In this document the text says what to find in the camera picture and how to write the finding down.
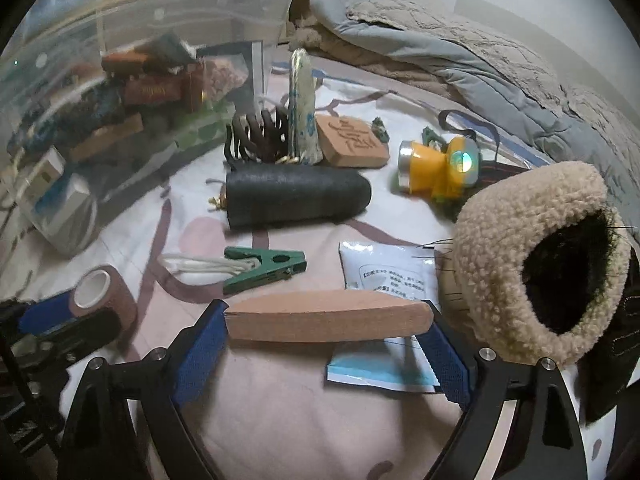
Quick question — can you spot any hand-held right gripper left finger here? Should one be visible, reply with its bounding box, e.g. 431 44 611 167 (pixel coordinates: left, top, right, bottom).
56 299 231 480

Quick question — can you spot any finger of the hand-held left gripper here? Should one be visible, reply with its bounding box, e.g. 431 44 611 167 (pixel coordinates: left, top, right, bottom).
11 309 122 362
19 292 83 333

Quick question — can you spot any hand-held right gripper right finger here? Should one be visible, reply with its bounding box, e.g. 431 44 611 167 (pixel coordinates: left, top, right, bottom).
420 305 588 480

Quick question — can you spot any brown tape roll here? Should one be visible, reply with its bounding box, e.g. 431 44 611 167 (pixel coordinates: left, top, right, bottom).
72 265 138 333

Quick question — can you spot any pinkish wooden block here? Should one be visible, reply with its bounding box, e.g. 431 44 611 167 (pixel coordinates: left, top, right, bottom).
223 290 435 343

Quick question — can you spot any black foam tube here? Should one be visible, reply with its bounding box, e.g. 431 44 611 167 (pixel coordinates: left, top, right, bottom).
225 167 373 231

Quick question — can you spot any clear plastic storage bin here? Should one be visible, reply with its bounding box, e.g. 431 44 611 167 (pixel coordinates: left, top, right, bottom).
0 0 296 261

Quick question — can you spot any blue white mask packet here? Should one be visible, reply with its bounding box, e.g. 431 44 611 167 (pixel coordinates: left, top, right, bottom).
326 335 441 393

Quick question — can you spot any small white packet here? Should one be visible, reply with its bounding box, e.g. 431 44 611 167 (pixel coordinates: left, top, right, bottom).
339 241 441 311

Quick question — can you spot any beige fleece hat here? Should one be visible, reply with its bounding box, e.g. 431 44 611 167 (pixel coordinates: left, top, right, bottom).
452 160 632 367

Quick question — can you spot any yellow headlamp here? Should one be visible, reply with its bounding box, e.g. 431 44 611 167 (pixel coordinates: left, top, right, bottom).
397 109 501 201

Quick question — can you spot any black hair claw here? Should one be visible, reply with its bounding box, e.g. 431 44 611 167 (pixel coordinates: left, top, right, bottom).
223 105 296 166

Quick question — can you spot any carved wooden tag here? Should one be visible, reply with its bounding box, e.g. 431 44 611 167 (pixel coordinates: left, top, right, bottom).
315 114 391 168

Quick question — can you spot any red-brown packet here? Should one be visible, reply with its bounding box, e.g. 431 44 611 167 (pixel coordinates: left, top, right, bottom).
122 72 186 106

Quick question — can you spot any clear snack bag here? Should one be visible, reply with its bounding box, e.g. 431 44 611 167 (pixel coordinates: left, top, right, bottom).
200 57 248 98

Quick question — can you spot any beige textured pillow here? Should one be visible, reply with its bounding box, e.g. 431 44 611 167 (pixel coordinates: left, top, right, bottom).
345 0 640 136

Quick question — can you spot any grey duvet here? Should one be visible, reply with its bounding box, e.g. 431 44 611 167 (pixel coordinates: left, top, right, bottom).
307 0 640 181

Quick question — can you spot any green clip with white string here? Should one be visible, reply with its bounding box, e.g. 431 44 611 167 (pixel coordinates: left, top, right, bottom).
159 246 307 296

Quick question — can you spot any patterned pouch with gold cord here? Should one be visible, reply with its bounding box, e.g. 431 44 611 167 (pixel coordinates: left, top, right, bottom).
286 49 325 166

